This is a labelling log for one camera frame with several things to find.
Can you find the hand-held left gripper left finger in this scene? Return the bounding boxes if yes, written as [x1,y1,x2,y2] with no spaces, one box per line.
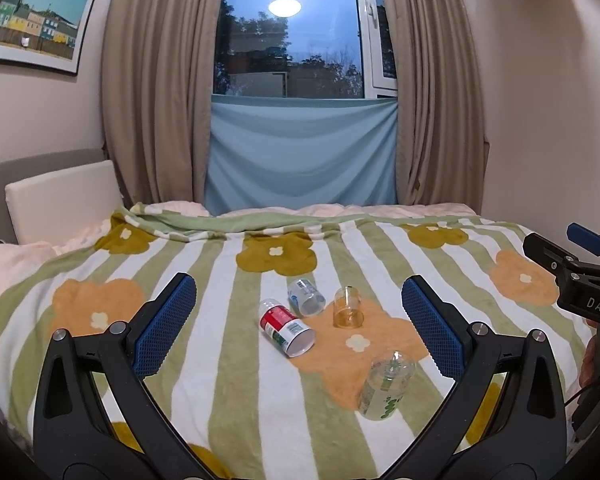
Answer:
[32,272,211,480]

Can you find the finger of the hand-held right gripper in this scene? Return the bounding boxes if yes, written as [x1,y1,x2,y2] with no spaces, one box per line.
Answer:
[566,223,600,267]
[523,232,581,291]

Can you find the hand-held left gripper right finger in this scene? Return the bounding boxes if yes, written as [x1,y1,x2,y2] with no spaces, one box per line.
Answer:
[401,275,567,480]

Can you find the amber clear cup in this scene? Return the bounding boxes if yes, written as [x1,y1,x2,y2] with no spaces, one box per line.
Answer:
[333,286,365,330]

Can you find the striped flower blanket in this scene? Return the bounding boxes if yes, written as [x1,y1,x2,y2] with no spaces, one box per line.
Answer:
[0,202,597,480]

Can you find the clear green-labelled bottle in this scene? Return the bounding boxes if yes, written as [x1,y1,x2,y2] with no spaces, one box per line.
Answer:
[357,350,416,422]

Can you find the red and white bottle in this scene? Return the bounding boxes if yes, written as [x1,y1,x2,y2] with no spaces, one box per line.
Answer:
[258,298,315,358]

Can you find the white pillow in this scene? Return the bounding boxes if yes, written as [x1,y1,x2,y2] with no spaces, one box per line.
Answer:
[5,160,124,246]

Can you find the beige curtain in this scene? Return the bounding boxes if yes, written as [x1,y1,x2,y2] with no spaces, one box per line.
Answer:
[101,0,229,211]
[375,0,491,207]

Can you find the grey headboard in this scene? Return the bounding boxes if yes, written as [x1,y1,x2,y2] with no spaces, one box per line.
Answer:
[0,148,107,252]

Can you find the light blue cloth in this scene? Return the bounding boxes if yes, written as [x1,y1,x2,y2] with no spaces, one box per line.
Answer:
[205,97,399,214]

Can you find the window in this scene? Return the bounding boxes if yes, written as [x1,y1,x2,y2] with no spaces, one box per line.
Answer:
[212,0,399,102]

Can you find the framed house picture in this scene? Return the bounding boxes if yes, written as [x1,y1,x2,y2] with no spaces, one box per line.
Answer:
[0,0,98,77]

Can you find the black cable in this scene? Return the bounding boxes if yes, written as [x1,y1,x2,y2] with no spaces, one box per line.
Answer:
[562,384,599,413]

